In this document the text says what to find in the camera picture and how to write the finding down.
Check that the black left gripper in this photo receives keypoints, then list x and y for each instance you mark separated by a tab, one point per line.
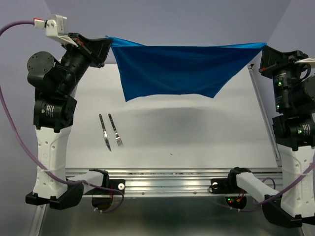
95	49

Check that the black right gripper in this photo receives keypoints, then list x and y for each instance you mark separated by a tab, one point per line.
275	61

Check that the blue satin napkin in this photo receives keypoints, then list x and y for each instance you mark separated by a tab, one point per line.
179	70

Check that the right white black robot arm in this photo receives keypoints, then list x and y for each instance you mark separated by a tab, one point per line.
294	129

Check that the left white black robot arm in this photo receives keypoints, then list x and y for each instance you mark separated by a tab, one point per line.
53	114

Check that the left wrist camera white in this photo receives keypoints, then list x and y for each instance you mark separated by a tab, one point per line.
55	29

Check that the silver knife black handle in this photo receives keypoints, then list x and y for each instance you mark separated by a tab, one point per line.
105	136

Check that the silver fork black handle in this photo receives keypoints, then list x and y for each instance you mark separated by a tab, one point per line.
117	136

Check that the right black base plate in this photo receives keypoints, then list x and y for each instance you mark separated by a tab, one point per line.
221	186

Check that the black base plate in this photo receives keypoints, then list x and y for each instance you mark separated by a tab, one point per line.
221	186
116	186

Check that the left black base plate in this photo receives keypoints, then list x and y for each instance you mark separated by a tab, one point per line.
116	186

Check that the aluminium frame rail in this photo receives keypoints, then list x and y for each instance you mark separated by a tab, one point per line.
172	146

